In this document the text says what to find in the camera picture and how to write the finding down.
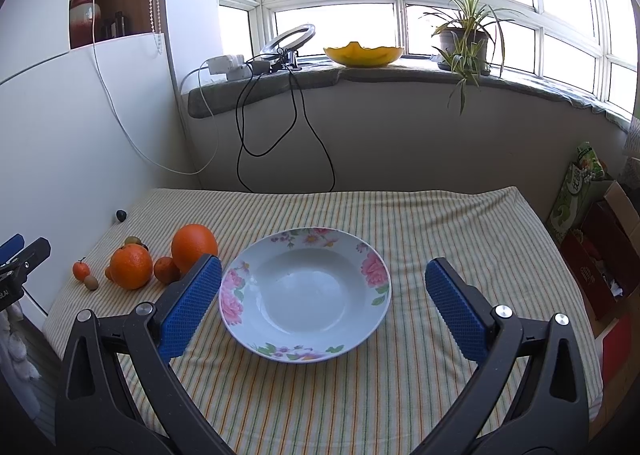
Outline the cardboard box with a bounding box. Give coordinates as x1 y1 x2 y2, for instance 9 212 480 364
560 181 639 321

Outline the black cable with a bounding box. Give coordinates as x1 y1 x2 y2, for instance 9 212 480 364
234 62 336 194

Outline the white power strip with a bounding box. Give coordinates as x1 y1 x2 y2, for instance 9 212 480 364
206 54 252 82

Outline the striped tablecloth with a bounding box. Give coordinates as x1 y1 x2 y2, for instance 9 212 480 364
88 188 603 454

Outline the large smooth orange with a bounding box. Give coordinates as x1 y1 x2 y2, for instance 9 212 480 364
171 223 218 274

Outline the floral white ceramic plate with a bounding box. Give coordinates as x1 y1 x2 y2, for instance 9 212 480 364
218 227 392 364

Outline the ring light on windowsill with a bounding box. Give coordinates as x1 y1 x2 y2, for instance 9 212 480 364
259 24 316 73

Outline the red white vase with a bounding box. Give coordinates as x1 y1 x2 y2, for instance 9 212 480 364
70 0 101 49

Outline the large orange with stem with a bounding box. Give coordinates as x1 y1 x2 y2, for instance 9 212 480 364
107 244 153 290

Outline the small tangerine with stem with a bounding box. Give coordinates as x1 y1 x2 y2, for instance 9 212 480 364
72 259 91 283

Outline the green snack bag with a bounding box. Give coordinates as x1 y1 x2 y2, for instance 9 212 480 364
546 141 613 245

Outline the grey windowsill mat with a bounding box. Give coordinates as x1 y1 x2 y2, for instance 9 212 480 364
186 66 632 130

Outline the small brown longan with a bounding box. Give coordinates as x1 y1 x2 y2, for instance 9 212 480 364
82 275 99 291

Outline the white cable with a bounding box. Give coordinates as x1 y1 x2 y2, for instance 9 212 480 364
88 0 222 177

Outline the potted spider plant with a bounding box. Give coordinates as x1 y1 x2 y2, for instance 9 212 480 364
422 0 521 115

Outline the green grape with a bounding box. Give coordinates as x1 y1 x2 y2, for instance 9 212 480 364
125 235 142 245

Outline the yellow bowl on windowsill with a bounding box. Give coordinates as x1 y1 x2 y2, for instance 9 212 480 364
324 41 404 68

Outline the medium mandarin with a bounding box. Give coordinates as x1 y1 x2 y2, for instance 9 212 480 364
154 256 181 285

